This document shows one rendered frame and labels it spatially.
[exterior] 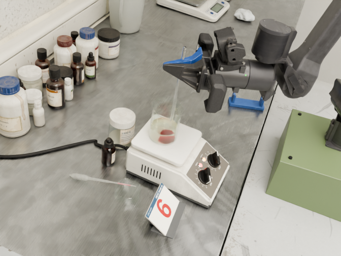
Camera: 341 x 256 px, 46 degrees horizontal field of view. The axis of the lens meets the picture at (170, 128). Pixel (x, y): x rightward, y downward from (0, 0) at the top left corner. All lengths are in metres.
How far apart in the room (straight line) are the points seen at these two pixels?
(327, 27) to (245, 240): 0.42
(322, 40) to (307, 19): 1.40
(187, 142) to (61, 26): 0.58
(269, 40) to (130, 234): 0.43
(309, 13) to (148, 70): 1.14
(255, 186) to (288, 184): 0.08
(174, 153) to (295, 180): 0.26
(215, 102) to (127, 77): 0.53
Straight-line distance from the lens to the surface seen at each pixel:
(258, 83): 0.76
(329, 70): 2.27
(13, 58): 1.09
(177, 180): 0.81
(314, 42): 0.76
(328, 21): 0.76
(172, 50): 1.33
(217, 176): 0.86
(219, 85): 0.67
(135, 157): 0.83
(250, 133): 1.05
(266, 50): 0.73
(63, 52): 1.11
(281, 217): 0.89
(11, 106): 0.91
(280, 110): 1.17
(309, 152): 0.90
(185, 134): 0.86
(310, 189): 0.89
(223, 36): 0.71
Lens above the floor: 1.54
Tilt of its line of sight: 40 degrees down
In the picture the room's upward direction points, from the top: 10 degrees clockwise
